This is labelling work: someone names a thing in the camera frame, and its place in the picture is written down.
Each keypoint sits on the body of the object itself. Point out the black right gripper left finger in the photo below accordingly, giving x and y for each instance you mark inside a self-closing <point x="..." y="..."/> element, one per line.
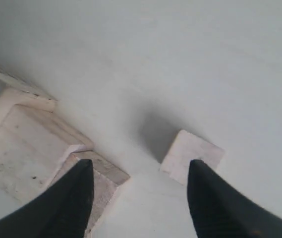
<point x="62" y="211"/>

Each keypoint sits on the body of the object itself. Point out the second largest wooden cube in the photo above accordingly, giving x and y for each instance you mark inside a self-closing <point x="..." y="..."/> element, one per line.
<point x="34" y="144"/>

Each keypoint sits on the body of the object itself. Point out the smallest wooden cube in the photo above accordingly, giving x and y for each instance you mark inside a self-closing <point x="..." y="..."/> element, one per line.
<point x="186" y="147"/>

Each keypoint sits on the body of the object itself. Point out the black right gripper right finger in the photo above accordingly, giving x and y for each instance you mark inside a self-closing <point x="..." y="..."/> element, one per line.
<point x="218" y="210"/>

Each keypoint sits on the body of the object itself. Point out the third largest wooden cube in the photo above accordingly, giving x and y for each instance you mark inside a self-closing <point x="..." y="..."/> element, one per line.
<point x="109" y="181"/>

